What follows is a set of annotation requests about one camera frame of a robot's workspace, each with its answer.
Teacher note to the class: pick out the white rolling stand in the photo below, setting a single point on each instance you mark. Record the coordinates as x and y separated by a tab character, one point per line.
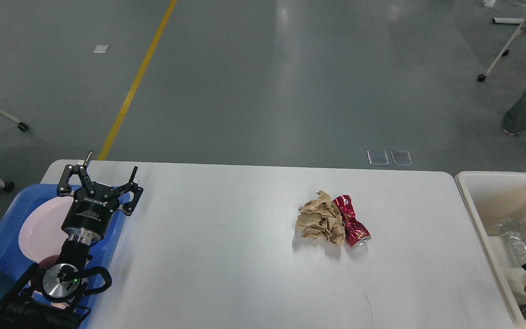
514	36

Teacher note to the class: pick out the floor socket plate left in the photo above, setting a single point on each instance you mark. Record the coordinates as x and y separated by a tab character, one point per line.
378	157

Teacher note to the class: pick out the floor socket plate right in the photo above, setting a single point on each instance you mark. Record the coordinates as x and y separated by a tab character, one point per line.
401	158

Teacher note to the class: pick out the blue plastic tray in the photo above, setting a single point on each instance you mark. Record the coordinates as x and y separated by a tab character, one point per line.
14	263

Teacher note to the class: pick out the pink plate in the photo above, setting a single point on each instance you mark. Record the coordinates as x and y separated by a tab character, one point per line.
41	235

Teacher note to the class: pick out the floor socket plate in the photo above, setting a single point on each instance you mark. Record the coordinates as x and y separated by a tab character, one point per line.
378	157
401	158

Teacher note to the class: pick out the cream paper cup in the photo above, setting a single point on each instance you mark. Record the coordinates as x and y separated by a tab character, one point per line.
515	285
502	254

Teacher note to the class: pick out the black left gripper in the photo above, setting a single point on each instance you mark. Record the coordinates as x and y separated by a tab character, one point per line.
90	212

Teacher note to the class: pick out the beige waste bin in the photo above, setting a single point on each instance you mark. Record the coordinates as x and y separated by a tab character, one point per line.
489	197

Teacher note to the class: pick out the brown paper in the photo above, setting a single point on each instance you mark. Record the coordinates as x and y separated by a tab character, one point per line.
320	218

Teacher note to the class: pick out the crushed red can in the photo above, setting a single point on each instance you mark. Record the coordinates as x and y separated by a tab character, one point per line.
356	233

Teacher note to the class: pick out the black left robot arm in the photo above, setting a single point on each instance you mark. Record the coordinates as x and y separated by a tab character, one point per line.
22	309

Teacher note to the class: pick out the silver foil bag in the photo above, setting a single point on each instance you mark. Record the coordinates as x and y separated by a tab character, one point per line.
511	231

